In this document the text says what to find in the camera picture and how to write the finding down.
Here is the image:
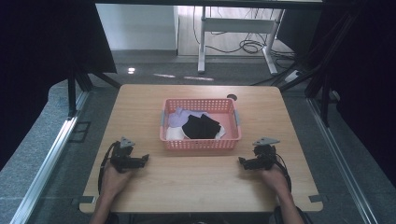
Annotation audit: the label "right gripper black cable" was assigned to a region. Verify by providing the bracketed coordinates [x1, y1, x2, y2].
[273, 152, 293, 193]

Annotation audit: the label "black cloth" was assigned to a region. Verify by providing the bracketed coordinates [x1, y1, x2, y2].
[181, 113, 222, 140]

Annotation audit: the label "white power strip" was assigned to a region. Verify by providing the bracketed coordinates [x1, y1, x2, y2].
[284, 69, 304, 84]

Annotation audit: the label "lavender cloth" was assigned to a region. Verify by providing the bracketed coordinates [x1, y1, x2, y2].
[167, 106, 207, 129]

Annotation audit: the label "black floor cables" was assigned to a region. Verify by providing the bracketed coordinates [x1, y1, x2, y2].
[191, 6, 296, 62]

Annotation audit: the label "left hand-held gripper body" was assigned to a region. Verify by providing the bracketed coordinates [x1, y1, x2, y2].
[109, 135, 140, 174]

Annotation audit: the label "person's right hand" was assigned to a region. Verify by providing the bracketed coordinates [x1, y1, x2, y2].
[260, 167, 291, 198]

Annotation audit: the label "black metal stand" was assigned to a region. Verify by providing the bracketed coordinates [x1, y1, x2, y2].
[248, 12, 353, 128]
[66, 60, 123, 119]

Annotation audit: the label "white metal desk frame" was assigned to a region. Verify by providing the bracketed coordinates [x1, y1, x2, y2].
[197, 6, 286, 76]

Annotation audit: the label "pink plastic basket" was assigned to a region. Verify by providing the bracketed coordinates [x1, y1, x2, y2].
[159, 98, 243, 152]

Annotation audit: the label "white cloth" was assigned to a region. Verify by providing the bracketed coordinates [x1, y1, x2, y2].
[165, 125, 227, 142]

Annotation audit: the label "white cabinet panel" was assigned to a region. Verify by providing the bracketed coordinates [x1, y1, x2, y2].
[95, 3, 179, 51]

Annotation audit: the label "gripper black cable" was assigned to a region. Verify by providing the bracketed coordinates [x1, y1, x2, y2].
[97, 140, 121, 196]
[273, 152, 293, 193]

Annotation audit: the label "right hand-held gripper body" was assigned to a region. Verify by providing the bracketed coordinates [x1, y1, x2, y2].
[252, 136, 281, 171]

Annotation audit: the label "person's left hand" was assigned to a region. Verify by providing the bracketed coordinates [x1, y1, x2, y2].
[100, 161, 135, 201]

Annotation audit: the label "aluminium floor rail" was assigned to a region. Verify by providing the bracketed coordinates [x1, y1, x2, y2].
[8, 90, 91, 224]
[305, 97, 379, 224]

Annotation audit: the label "black curtain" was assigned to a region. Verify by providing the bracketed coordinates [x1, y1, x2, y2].
[0, 0, 118, 172]
[276, 0, 396, 180]

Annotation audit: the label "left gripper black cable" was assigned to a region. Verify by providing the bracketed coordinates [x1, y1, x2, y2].
[97, 140, 121, 196]

